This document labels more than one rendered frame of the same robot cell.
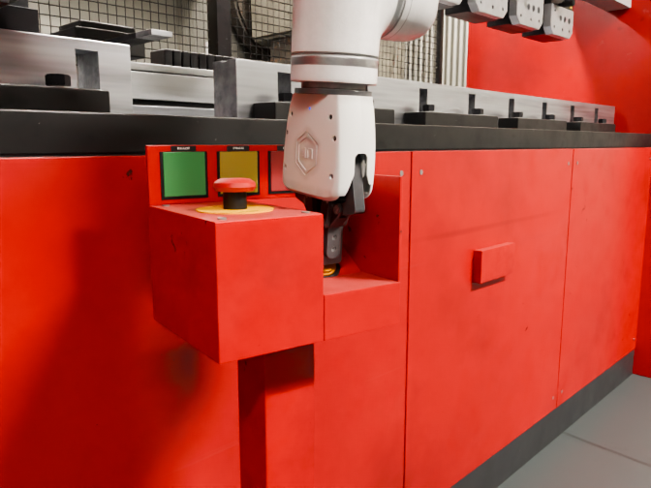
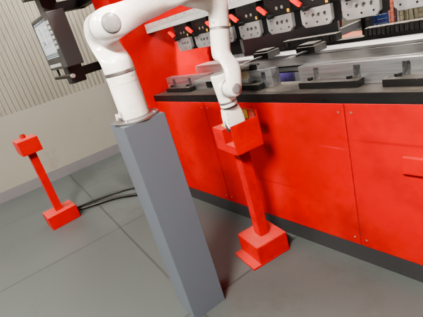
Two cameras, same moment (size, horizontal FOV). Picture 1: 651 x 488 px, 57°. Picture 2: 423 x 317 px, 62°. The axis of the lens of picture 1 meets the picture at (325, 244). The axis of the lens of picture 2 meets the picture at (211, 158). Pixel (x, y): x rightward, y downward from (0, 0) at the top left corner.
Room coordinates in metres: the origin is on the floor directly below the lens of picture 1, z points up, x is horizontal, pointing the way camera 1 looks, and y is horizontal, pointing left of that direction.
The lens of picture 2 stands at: (0.80, -1.64, 1.29)
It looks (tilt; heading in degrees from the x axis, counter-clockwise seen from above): 21 degrees down; 102
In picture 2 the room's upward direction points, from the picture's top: 16 degrees counter-clockwise
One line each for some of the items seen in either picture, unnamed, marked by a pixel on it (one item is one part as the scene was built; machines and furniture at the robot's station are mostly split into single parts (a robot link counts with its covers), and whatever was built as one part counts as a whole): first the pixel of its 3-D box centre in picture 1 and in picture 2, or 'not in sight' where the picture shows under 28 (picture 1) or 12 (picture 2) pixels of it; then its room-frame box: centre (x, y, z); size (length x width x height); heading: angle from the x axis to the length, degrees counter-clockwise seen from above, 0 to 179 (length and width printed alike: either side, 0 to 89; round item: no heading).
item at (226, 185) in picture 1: (234, 197); not in sight; (0.56, 0.08, 0.79); 0.04 x 0.04 x 0.04
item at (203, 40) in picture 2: not in sight; (206, 31); (0.50, 0.60, 1.22); 0.15 x 0.09 x 0.17; 136
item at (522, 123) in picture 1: (534, 125); not in sight; (1.64, -0.56, 0.89); 0.30 x 0.05 x 0.03; 136
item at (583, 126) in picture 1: (590, 128); not in sight; (1.93, -0.83, 0.89); 0.30 x 0.05 x 0.03; 136
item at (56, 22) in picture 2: not in sight; (56, 41); (-0.60, 0.87, 1.42); 0.45 x 0.12 x 0.36; 135
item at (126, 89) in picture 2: not in sight; (128, 96); (0.25, -0.28, 1.09); 0.19 x 0.19 x 0.18
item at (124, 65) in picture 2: not in sight; (107, 43); (0.23, -0.26, 1.30); 0.19 x 0.12 x 0.24; 128
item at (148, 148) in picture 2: not in sight; (172, 219); (0.25, -0.28, 0.50); 0.18 x 0.18 x 1.00; 40
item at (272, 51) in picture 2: not in sight; (257, 56); (0.77, 0.56, 1.01); 0.26 x 0.12 x 0.05; 46
